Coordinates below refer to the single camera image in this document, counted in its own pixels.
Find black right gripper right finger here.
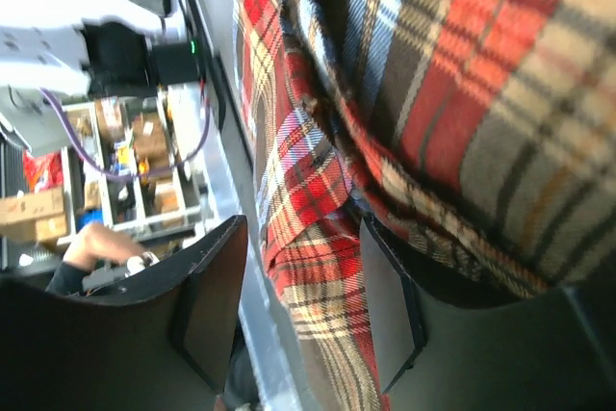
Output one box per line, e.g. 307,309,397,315
360,218,615,410

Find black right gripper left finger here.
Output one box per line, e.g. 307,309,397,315
1,215,248,410

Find red brown plaid shirt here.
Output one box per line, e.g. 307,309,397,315
234,0,615,410

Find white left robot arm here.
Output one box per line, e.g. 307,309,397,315
1,0,204,156

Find person forearm in background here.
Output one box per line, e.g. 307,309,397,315
45,222,160,295

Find cardboard boxes on shelf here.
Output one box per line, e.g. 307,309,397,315
1,187,68,244

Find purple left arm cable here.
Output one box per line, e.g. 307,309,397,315
38,86,213,186

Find aluminium rail frame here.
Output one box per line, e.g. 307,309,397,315
188,0,320,410

